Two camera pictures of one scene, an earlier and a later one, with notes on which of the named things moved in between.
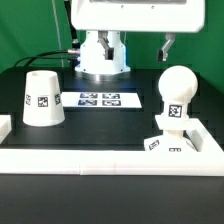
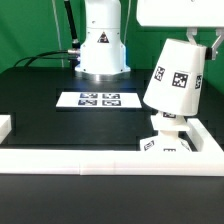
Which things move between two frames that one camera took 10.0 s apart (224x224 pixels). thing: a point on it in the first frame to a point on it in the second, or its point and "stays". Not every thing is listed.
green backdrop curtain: x=28 y=27 stays
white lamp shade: x=43 y=106 to x=175 y=85
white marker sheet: x=100 y=100 stays
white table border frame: x=207 y=160 stays
